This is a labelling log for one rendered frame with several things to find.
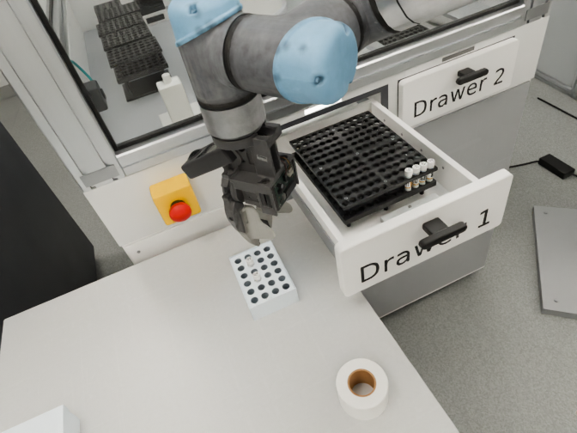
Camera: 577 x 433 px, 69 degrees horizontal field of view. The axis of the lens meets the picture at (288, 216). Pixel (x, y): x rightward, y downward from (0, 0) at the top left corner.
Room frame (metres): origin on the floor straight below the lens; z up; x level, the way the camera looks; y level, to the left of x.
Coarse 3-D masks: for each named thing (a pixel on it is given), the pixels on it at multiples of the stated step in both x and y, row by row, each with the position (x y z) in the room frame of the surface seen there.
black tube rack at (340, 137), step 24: (360, 120) 0.70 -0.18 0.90; (312, 144) 0.66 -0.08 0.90; (336, 144) 0.65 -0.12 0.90; (360, 144) 0.63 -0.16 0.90; (384, 144) 0.61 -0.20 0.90; (408, 144) 0.60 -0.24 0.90; (312, 168) 0.59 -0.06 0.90; (336, 168) 0.61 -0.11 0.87; (360, 168) 0.56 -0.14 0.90; (384, 168) 0.55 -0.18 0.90; (336, 192) 0.55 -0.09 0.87; (408, 192) 0.50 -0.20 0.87; (360, 216) 0.48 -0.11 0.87
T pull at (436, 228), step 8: (424, 224) 0.39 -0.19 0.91; (432, 224) 0.39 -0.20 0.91; (440, 224) 0.39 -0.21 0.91; (456, 224) 0.38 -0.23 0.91; (464, 224) 0.38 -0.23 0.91; (432, 232) 0.38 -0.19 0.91; (440, 232) 0.37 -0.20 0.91; (448, 232) 0.37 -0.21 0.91; (456, 232) 0.37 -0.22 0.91; (424, 240) 0.37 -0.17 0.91; (432, 240) 0.36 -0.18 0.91; (440, 240) 0.36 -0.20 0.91; (424, 248) 0.36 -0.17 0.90
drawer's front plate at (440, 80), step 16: (496, 48) 0.81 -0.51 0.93; (512, 48) 0.82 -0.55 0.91; (448, 64) 0.78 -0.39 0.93; (464, 64) 0.79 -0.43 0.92; (480, 64) 0.80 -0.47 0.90; (496, 64) 0.81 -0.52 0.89; (512, 64) 0.82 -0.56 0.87; (416, 80) 0.76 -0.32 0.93; (432, 80) 0.77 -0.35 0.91; (448, 80) 0.78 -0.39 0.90; (480, 80) 0.80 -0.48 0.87; (400, 96) 0.76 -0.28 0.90; (416, 96) 0.76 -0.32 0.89; (432, 96) 0.77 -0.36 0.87; (448, 96) 0.78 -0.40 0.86; (464, 96) 0.79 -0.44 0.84; (480, 96) 0.80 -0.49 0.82; (400, 112) 0.76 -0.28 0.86; (416, 112) 0.76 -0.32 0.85; (432, 112) 0.77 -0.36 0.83
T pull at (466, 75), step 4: (468, 68) 0.78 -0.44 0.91; (484, 68) 0.77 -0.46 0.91; (460, 72) 0.77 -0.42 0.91; (464, 72) 0.77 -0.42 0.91; (468, 72) 0.77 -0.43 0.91; (472, 72) 0.76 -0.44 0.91; (476, 72) 0.76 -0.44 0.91; (480, 72) 0.76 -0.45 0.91; (484, 72) 0.76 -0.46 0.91; (488, 72) 0.76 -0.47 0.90; (460, 76) 0.76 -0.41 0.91; (464, 76) 0.75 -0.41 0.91; (468, 76) 0.75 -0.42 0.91; (472, 76) 0.75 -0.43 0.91; (476, 76) 0.75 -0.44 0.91; (480, 76) 0.76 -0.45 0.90; (456, 80) 0.75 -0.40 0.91; (460, 80) 0.74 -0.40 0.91; (464, 80) 0.75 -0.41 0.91; (468, 80) 0.75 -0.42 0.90; (472, 80) 0.75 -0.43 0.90; (460, 84) 0.74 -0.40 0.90
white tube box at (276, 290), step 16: (240, 256) 0.52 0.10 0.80; (256, 256) 0.51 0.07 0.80; (272, 256) 0.51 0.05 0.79; (240, 272) 0.48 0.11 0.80; (272, 272) 0.47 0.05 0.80; (240, 288) 0.45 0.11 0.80; (256, 288) 0.44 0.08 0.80; (272, 288) 0.44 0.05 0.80; (288, 288) 0.43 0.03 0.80; (256, 304) 0.41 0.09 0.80; (272, 304) 0.41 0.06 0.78; (288, 304) 0.42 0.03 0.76
